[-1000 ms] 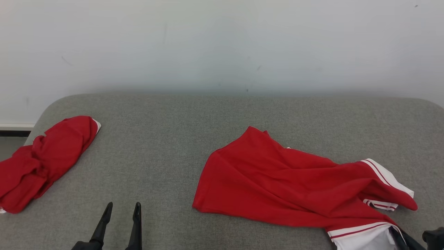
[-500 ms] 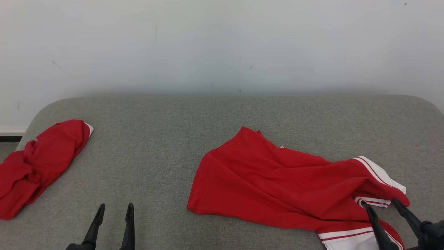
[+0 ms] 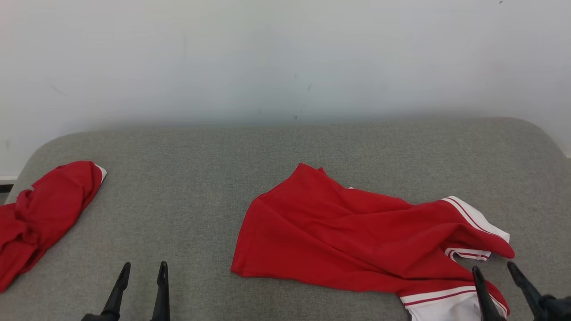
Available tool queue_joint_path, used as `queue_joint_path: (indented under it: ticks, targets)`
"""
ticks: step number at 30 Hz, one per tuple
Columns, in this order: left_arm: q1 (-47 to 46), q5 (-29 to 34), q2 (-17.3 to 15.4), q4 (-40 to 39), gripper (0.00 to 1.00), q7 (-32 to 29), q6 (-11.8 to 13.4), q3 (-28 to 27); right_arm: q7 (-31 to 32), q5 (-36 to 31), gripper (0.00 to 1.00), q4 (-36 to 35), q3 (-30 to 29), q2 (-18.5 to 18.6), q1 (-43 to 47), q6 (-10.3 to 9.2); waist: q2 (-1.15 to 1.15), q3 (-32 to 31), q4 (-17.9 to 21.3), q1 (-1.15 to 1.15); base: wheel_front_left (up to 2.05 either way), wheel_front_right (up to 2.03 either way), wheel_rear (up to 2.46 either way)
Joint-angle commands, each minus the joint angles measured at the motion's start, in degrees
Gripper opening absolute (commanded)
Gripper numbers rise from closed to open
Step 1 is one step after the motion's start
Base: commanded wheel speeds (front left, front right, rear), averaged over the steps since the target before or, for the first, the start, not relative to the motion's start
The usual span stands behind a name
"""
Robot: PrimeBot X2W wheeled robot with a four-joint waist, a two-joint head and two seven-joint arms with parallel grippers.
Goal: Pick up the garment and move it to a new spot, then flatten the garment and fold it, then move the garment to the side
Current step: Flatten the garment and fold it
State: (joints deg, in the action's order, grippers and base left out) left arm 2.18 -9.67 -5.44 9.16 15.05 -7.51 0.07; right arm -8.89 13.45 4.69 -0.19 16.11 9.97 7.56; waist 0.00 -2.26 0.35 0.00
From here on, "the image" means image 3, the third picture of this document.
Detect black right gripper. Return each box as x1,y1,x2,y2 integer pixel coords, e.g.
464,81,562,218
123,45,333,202
472,261,571,321

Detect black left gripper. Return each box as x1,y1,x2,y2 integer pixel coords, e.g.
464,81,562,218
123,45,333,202
81,261,171,321

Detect red shorts with white stripe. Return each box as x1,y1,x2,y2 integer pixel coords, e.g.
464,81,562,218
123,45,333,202
0,160,108,293

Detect red white basketball jersey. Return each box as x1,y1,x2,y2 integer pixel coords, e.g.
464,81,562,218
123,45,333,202
231,163,515,321

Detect grey fabric sofa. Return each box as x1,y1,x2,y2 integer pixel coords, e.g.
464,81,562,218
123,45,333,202
0,117,571,321

